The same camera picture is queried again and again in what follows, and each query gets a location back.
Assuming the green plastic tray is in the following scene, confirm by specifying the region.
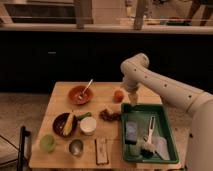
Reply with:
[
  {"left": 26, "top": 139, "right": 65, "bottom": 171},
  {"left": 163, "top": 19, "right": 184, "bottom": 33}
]
[{"left": 121, "top": 103, "right": 179, "bottom": 164}]

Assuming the dark red grapes bunch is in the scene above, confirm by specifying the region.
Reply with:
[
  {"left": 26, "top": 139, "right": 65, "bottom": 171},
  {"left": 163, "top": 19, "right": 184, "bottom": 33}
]
[{"left": 99, "top": 109, "right": 121, "bottom": 122}]

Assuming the dark brown bowl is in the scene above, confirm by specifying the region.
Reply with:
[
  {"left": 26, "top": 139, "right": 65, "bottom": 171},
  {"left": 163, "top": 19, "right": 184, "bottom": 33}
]
[{"left": 52, "top": 113, "right": 78, "bottom": 138}]

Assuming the white paper cup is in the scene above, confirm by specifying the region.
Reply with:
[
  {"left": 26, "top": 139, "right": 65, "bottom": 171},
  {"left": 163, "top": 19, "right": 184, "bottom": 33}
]
[{"left": 80, "top": 117, "right": 97, "bottom": 135}]

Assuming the orange bowl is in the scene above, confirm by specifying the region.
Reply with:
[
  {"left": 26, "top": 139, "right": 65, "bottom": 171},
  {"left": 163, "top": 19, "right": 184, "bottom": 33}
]
[{"left": 68, "top": 85, "right": 93, "bottom": 105}]

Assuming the yellow corn cob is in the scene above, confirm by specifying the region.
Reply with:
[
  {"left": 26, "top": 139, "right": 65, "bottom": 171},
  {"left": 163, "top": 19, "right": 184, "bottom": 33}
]
[{"left": 63, "top": 113, "right": 74, "bottom": 136}]

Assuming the black chair frame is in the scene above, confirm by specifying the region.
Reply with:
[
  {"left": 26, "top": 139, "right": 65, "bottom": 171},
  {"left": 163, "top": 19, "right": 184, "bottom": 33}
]
[{"left": 17, "top": 126, "right": 32, "bottom": 171}]

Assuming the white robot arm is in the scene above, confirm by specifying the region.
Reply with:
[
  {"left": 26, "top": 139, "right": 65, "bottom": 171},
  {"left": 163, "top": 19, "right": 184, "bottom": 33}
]
[{"left": 120, "top": 53, "right": 213, "bottom": 171}]

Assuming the grey cloth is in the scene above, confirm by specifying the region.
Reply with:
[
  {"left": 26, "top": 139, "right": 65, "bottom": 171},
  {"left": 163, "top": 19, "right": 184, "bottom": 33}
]
[{"left": 152, "top": 136, "right": 170, "bottom": 160}]

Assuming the metal spoon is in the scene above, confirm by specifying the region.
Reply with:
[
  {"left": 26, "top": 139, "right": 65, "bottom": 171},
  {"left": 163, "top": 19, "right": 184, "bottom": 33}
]
[{"left": 78, "top": 79, "right": 93, "bottom": 100}]

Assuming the green plastic cup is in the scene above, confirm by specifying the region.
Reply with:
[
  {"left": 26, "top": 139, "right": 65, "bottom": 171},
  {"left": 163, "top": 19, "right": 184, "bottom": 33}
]
[{"left": 40, "top": 134, "right": 56, "bottom": 153}]

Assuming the small metal cup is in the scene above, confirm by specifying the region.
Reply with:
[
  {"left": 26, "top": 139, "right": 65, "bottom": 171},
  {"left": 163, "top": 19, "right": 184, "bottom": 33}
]
[{"left": 69, "top": 139, "right": 84, "bottom": 157}]

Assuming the brown rectangular block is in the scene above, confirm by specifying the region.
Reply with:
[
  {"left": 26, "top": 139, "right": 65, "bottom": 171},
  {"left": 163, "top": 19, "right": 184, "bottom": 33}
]
[{"left": 95, "top": 138, "right": 108, "bottom": 165}]

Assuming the green cucumber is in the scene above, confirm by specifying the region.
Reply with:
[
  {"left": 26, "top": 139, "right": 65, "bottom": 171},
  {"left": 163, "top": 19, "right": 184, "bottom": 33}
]
[{"left": 77, "top": 112, "right": 92, "bottom": 121}]

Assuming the blue sponge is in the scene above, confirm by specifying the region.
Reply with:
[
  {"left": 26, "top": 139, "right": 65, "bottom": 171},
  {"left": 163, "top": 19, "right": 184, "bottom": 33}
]
[{"left": 125, "top": 121, "right": 137, "bottom": 145}]

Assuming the white dish brush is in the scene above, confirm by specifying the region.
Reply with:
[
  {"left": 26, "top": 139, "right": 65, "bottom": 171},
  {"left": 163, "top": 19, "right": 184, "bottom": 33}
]
[{"left": 141, "top": 116, "right": 155, "bottom": 158}]

